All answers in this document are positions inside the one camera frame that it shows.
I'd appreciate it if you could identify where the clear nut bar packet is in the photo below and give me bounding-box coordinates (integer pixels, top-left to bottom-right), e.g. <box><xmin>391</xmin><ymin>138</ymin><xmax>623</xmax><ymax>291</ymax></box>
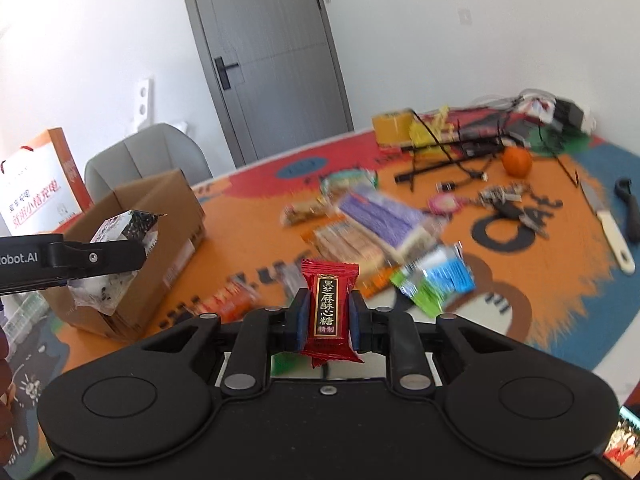
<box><xmin>280</xmin><ymin>197</ymin><xmax>334</xmax><ymax>229</ymax></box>

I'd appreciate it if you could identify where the black car key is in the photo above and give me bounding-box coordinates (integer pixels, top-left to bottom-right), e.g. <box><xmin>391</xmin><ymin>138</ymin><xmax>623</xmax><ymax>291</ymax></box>
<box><xmin>497</xmin><ymin>204</ymin><xmax>548</xmax><ymax>236</ymax></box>

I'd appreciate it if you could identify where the white wall bracket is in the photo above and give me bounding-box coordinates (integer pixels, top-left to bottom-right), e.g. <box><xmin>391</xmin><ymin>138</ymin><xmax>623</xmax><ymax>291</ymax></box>
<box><xmin>132</xmin><ymin>77</ymin><xmax>154</xmax><ymax>126</ymax></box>

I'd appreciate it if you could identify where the black flat notebook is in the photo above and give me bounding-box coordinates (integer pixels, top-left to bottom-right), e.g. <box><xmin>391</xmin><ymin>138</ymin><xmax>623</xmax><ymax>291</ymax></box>
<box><xmin>450</xmin><ymin>107</ymin><xmax>532</xmax><ymax>142</ymax></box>

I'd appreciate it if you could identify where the grey chair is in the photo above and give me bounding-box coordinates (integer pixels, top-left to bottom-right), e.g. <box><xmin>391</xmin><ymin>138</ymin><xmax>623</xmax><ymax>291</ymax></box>
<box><xmin>83</xmin><ymin>122</ymin><xmax>215</xmax><ymax>207</ymax></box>

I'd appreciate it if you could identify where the brown cardboard box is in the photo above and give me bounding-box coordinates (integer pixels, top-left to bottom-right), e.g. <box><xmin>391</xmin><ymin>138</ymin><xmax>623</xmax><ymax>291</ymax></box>
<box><xmin>42</xmin><ymin>168</ymin><xmax>207</xmax><ymax>344</ymax></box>

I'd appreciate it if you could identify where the orange and white paper bag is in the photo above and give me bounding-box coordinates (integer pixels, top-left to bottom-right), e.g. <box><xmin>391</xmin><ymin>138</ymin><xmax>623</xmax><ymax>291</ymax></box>
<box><xmin>0</xmin><ymin>127</ymin><xmax>94</xmax><ymax>237</ymax></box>

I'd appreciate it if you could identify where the lime green snack packet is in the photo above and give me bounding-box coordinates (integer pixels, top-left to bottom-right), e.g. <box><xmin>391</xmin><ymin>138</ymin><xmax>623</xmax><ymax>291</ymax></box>
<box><xmin>389</xmin><ymin>265</ymin><xmax>452</xmax><ymax>319</ymax></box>

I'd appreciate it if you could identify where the pink round key fob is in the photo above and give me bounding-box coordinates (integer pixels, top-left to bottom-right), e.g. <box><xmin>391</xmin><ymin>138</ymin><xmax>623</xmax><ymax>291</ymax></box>
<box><xmin>427</xmin><ymin>193</ymin><xmax>462</xmax><ymax>216</ymax></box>

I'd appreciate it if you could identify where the white handled knife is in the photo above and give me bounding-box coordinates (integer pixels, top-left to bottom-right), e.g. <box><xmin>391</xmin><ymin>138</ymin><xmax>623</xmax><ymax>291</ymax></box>
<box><xmin>578</xmin><ymin>177</ymin><xmax>636</xmax><ymax>275</ymax></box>

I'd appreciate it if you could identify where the colourful printed table mat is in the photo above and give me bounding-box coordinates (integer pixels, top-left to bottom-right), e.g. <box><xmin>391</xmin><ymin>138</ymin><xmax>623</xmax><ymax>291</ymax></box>
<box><xmin>0</xmin><ymin>126</ymin><xmax>640</xmax><ymax>467</ymax></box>

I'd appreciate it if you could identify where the white power strip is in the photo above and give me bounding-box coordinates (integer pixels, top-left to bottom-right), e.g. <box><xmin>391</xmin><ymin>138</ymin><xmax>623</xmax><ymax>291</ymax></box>
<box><xmin>514</xmin><ymin>88</ymin><xmax>597</xmax><ymax>134</ymax></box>

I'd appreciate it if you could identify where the red candy packet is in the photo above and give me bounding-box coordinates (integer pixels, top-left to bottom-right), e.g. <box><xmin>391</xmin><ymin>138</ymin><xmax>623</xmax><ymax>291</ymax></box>
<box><xmin>300</xmin><ymin>258</ymin><xmax>365</xmax><ymax>369</ymax></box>

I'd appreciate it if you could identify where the small orange snack packet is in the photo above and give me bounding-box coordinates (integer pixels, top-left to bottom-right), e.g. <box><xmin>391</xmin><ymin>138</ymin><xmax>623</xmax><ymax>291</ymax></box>
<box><xmin>357</xmin><ymin>265</ymin><xmax>401</xmax><ymax>299</ymax></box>

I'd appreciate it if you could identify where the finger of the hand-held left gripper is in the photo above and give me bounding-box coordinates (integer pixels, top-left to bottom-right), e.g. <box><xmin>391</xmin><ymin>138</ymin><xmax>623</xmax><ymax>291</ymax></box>
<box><xmin>47</xmin><ymin>238</ymin><xmax>151</xmax><ymax>279</ymax></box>

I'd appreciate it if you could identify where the colourful printed card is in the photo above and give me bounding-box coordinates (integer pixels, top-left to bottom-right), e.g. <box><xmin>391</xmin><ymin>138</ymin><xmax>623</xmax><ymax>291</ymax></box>
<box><xmin>602</xmin><ymin>404</ymin><xmax>640</xmax><ymax>472</ymax></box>

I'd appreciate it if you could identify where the black and white snack packet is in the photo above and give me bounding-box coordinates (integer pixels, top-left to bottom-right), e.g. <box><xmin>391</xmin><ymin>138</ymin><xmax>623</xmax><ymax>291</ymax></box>
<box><xmin>66</xmin><ymin>209</ymin><xmax>169</xmax><ymax>317</ymax></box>

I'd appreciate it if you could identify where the beige cracker packet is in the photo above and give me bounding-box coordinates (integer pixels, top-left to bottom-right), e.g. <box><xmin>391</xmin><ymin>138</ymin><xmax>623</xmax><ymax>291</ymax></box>
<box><xmin>302</xmin><ymin>222</ymin><xmax>402</xmax><ymax>282</ymax></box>

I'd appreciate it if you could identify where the black usb cable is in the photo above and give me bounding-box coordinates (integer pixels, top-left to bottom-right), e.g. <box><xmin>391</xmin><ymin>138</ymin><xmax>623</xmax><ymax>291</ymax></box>
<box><xmin>436</xmin><ymin>160</ymin><xmax>490</xmax><ymax>193</ymax></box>

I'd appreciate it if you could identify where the grey door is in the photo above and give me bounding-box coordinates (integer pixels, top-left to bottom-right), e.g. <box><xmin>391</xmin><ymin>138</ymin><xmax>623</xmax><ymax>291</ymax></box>
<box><xmin>175</xmin><ymin>0</ymin><xmax>354</xmax><ymax>169</ymax></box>

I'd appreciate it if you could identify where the black door handle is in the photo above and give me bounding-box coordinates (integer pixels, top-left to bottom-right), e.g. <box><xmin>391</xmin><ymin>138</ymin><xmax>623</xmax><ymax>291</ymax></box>
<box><xmin>213</xmin><ymin>56</ymin><xmax>241</xmax><ymax>91</ymax></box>

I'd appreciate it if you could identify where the red and orange snack packet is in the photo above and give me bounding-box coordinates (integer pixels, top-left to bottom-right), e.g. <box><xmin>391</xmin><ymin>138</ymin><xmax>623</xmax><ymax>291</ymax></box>
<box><xmin>196</xmin><ymin>280</ymin><xmax>259</xmax><ymax>324</ymax></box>

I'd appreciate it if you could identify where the black peeler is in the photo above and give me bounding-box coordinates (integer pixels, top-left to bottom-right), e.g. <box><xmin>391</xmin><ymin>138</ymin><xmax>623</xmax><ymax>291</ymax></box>
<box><xmin>613</xmin><ymin>177</ymin><xmax>640</xmax><ymax>244</ymax></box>

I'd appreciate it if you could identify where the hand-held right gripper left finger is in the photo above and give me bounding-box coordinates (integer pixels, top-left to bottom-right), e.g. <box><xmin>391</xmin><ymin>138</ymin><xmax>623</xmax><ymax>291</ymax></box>
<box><xmin>142</xmin><ymin>287</ymin><xmax>311</xmax><ymax>395</ymax></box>

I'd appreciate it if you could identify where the person's left hand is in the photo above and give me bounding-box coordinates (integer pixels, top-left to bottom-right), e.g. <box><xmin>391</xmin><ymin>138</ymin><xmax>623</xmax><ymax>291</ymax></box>
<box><xmin>0</xmin><ymin>330</ymin><xmax>15</xmax><ymax>441</ymax></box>

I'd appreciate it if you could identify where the yellow plastic toy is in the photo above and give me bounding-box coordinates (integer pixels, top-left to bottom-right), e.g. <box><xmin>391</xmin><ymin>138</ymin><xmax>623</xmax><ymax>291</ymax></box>
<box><xmin>409</xmin><ymin>106</ymin><xmax>454</xmax><ymax>149</ymax></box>

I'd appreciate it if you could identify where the orange fruit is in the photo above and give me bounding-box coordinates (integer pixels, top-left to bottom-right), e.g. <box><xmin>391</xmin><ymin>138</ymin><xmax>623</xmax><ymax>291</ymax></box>
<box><xmin>501</xmin><ymin>145</ymin><xmax>534</xmax><ymax>177</ymax></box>

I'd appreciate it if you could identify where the purple snack packet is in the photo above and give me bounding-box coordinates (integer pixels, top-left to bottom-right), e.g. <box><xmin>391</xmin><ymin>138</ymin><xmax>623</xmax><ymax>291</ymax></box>
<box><xmin>337</xmin><ymin>185</ymin><xmax>447</xmax><ymax>257</ymax></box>

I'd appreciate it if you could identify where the yellow tape roll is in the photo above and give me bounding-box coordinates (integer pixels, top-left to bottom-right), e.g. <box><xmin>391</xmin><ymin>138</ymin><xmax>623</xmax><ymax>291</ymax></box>
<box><xmin>371</xmin><ymin>109</ymin><xmax>419</xmax><ymax>154</ymax></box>

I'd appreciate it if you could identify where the black charger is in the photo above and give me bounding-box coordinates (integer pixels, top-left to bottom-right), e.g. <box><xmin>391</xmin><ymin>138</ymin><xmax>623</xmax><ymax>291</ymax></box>
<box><xmin>552</xmin><ymin>98</ymin><xmax>587</xmax><ymax>129</ymax></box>

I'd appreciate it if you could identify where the blue snack packet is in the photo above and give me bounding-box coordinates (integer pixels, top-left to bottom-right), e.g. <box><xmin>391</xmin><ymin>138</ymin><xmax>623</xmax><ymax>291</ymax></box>
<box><xmin>419</xmin><ymin>244</ymin><xmax>477</xmax><ymax>297</ymax></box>

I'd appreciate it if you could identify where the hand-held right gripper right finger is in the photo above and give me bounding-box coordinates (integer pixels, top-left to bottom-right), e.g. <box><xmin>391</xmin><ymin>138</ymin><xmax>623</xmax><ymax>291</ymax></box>
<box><xmin>348</xmin><ymin>289</ymin><xmax>522</xmax><ymax>395</ymax></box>

